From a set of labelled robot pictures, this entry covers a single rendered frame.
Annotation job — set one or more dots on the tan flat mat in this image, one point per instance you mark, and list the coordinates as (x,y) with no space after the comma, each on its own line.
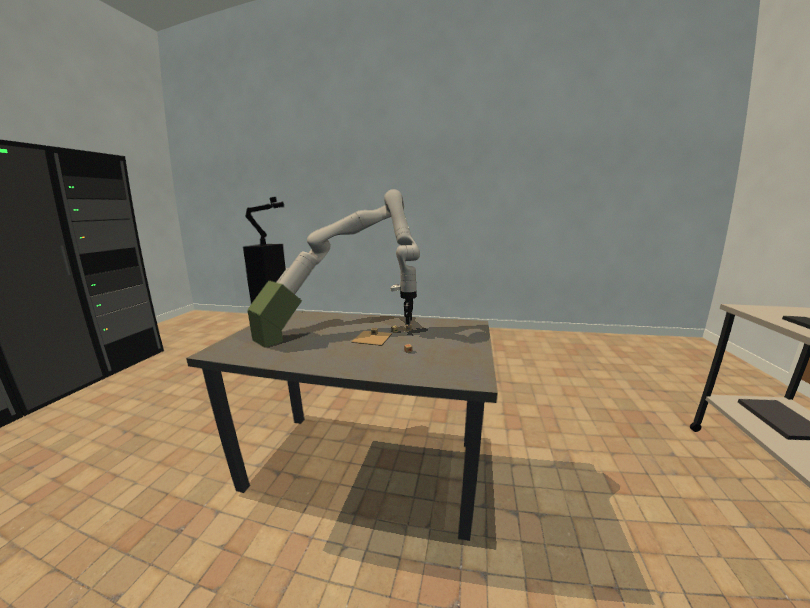
(366,338)

